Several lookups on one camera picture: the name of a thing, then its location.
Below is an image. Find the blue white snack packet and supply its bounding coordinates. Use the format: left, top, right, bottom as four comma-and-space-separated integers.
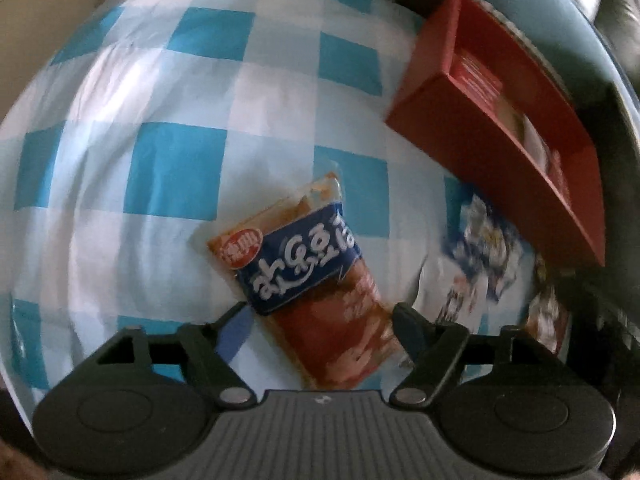
440, 195, 526, 323

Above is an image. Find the blue white checked cloth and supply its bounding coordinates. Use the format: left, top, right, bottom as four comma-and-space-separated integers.
0, 0, 576, 406

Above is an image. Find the red cardboard box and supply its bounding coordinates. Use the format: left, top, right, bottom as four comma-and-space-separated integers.
385, 0, 607, 268

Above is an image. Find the white packet orange picture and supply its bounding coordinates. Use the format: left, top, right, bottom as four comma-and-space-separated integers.
517, 110, 553, 166

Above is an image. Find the silver brown crinkled packet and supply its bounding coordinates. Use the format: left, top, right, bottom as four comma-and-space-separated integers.
525, 255, 572, 356

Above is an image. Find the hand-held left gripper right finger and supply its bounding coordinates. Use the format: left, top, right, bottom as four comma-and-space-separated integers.
389, 302, 558, 407

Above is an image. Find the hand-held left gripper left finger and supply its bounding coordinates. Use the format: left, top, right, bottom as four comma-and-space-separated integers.
92, 302, 257, 407

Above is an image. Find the brown packet blue label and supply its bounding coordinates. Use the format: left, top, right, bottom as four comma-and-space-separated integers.
206, 172, 403, 392

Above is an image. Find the long red snack packet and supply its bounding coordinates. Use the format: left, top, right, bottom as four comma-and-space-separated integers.
449, 49, 504, 112

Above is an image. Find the teal quilt houndstooth trim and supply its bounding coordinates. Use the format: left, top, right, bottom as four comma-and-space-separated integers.
357, 0, 618, 91

